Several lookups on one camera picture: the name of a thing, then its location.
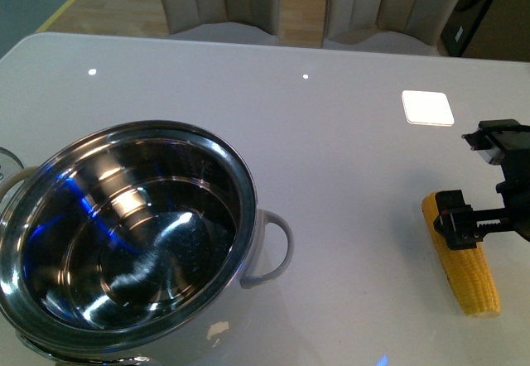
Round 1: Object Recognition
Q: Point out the right beige upholstered chair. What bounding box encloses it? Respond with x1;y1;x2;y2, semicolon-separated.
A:
321;0;459;56

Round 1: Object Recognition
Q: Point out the beige upholstered chair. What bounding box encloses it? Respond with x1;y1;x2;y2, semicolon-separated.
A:
321;0;459;56
161;0;281;46

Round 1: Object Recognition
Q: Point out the glass pot lid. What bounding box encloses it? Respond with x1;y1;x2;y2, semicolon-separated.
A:
0;147;24;184

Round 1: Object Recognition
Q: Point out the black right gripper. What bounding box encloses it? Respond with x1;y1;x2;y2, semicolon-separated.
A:
433;150;529;251

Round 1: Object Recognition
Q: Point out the stainless steel pot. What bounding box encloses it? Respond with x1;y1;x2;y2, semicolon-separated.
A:
1;121;294;365

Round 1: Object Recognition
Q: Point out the yellow corn cob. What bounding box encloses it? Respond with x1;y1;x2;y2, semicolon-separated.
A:
422;192;501;319

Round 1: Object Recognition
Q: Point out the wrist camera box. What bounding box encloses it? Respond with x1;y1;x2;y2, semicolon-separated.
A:
461;119;529;166

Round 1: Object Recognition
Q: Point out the left beige upholstered chair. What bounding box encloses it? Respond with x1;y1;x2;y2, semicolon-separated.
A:
161;0;281;46

